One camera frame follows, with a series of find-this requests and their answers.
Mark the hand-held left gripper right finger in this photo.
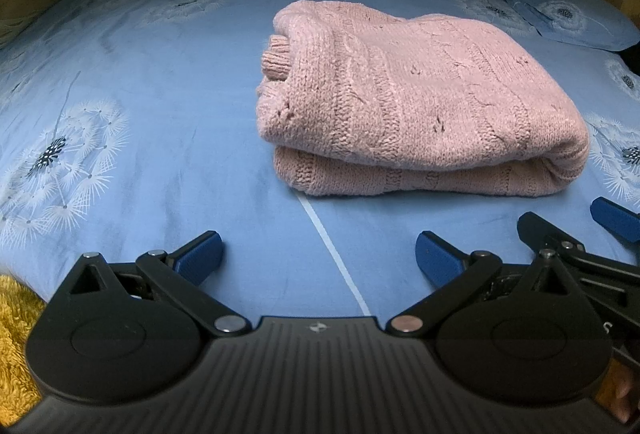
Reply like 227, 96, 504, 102
385, 230, 577, 338

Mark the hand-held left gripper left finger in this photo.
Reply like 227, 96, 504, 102
64, 231, 252, 339

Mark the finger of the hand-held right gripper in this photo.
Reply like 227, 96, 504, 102
589, 197, 640, 245
516, 211, 640, 282

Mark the pink knitted cardigan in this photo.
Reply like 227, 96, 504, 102
256, 0, 591, 199

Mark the person's right hand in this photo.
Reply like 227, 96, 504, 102
594, 358, 640, 426

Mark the blue dandelion-print bed sheet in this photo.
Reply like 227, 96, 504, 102
0, 0, 640, 321

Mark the yellow fluffy mat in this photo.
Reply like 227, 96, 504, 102
0, 274, 47, 431

